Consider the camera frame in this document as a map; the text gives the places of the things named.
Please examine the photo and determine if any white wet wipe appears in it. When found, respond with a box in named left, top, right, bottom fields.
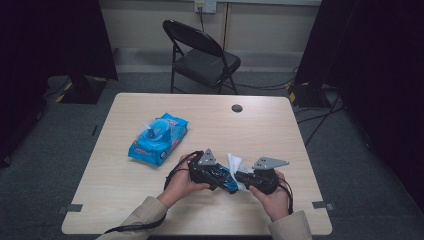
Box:
left=226, top=152, right=254, bottom=193

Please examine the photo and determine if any hand-held gripper cable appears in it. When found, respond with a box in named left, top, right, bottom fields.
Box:
left=278, top=178, right=294, bottom=215
left=103, top=150, right=204, bottom=234

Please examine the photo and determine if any black floor cable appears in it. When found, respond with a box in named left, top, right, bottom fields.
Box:
left=233, top=66, right=298, bottom=91
left=296, top=89, right=346, bottom=148

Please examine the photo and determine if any black folding chair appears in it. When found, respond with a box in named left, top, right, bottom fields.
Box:
left=162, top=19, right=242, bottom=95

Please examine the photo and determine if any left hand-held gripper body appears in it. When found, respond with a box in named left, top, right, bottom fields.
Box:
left=187, top=148, right=218, bottom=186

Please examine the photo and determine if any black stand base yellow tape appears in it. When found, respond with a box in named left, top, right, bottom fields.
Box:
left=287, top=82, right=331, bottom=108

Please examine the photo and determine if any left hand-held gripper cable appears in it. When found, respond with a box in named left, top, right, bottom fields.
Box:
left=103, top=150, right=204, bottom=234

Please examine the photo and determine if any person's left hand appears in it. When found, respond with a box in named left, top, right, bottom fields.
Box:
left=157, top=153, right=211, bottom=209

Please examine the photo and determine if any vertical wall conduit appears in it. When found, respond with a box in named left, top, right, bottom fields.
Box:
left=222, top=2, right=232, bottom=51

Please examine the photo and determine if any grey tape strip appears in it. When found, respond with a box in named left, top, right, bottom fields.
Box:
left=312, top=201, right=335, bottom=211
left=57, top=203, right=84, bottom=215

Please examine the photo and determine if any blue wet wipes pack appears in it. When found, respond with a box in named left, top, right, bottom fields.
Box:
left=127, top=112, right=189, bottom=167

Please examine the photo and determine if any black curtain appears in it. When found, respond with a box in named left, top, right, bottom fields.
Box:
left=294, top=0, right=424, bottom=214
left=0, top=0, right=119, bottom=168

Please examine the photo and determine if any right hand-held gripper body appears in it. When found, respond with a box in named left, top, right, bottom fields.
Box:
left=252, top=156, right=290, bottom=195

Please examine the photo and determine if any blue toy car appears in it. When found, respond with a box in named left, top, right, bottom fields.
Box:
left=199, top=163, right=240, bottom=195

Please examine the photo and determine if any right hand-held gripper cable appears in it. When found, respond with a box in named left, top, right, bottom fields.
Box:
left=278, top=178, right=294, bottom=215

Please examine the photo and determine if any white wall socket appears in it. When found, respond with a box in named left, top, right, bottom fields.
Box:
left=194, top=0, right=218, bottom=14

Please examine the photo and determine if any black plug with cable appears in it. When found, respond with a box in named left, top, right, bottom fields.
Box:
left=197, top=5, right=206, bottom=33

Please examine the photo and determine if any person's right hand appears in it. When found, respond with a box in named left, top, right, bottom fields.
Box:
left=249, top=169, right=294, bottom=223

